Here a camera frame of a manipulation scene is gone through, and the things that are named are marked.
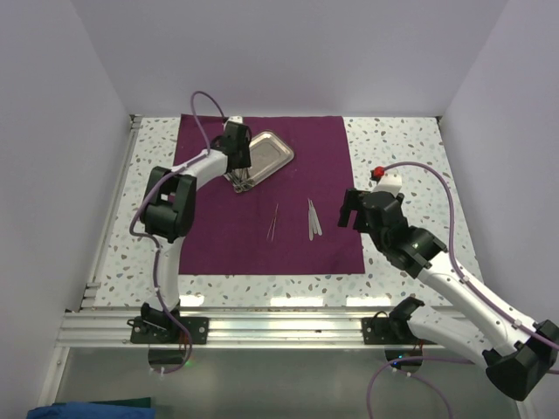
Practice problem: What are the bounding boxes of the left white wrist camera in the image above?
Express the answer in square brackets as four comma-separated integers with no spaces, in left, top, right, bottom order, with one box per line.
[225,116,243,124]

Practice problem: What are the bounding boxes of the aluminium front rail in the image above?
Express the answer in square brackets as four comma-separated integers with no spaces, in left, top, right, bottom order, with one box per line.
[55,307,380,349]

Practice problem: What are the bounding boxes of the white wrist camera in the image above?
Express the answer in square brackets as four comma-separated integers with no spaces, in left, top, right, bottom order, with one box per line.
[225,116,243,124]
[371,167,403,197]

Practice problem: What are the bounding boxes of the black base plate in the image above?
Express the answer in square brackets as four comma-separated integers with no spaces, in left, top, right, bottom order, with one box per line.
[361,312,434,346]
[127,316,210,345]

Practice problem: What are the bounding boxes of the steel instrument tray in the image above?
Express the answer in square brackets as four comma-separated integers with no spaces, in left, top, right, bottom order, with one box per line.
[224,131,294,189]

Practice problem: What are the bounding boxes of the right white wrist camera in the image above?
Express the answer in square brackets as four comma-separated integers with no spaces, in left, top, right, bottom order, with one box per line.
[371,167,403,197]

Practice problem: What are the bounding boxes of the aluminium rail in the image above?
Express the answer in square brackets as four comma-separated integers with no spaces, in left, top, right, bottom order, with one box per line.
[55,307,380,349]
[80,114,143,310]

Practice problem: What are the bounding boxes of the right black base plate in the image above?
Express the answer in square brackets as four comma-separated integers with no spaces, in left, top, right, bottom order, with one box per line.
[361,312,434,346]

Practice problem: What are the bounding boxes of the thin pointed steel tweezers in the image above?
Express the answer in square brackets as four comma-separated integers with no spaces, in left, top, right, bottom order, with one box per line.
[266,204,279,242]

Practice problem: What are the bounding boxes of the purple surgical cloth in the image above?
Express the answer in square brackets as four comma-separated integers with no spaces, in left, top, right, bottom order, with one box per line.
[179,116,364,275]

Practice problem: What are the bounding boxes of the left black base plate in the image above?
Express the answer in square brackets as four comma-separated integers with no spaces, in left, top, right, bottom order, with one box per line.
[127,316,210,345]

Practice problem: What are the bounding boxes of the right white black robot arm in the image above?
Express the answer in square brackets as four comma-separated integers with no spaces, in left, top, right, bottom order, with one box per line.
[338,189,558,402]

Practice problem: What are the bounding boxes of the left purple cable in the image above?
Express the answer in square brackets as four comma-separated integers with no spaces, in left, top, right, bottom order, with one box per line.
[129,90,232,374]

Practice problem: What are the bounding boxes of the aluminium left side rail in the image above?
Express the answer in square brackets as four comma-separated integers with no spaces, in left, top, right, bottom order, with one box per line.
[80,114,143,310]

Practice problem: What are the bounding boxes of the blue cloth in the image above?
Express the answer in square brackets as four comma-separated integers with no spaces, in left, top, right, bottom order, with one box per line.
[26,402,155,419]

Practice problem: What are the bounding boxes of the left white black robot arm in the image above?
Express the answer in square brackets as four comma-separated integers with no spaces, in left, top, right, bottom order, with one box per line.
[135,119,252,343]

